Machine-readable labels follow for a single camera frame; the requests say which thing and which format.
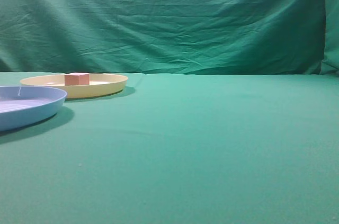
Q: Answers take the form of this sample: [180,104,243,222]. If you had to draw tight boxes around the green backdrop cloth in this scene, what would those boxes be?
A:
[1,0,338,75]

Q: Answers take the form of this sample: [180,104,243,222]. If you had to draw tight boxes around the light blue plastic plate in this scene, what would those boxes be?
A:
[1,86,67,131]

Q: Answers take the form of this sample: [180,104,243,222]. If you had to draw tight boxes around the green table cloth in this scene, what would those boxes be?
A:
[1,74,338,223]

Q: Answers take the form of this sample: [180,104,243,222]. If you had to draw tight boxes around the cream yellow plastic plate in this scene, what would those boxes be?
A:
[20,73,128,99]

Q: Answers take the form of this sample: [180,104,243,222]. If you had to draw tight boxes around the red cube block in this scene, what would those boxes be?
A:
[64,73,90,86]

